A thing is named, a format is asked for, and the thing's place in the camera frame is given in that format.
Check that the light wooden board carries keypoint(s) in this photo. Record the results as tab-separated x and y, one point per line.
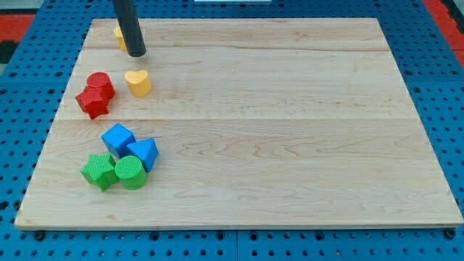
260	124

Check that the green star block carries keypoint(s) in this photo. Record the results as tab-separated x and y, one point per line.
100	171

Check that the red star block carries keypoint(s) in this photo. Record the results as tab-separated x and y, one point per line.
93	101

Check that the blue triangle block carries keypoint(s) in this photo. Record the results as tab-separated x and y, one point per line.
146	150

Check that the yellow heart block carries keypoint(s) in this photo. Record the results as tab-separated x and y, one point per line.
139	83

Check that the green cylinder block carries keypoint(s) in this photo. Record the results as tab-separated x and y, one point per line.
131	172

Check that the blue cube block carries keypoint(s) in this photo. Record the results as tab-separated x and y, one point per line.
117	139

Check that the red cylinder block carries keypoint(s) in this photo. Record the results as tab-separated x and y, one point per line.
101	80

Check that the yellow block behind rod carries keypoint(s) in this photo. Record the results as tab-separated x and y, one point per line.
119	38

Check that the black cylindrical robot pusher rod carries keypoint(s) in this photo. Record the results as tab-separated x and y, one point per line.
130	28

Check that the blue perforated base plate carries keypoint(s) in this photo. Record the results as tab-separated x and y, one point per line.
35	79

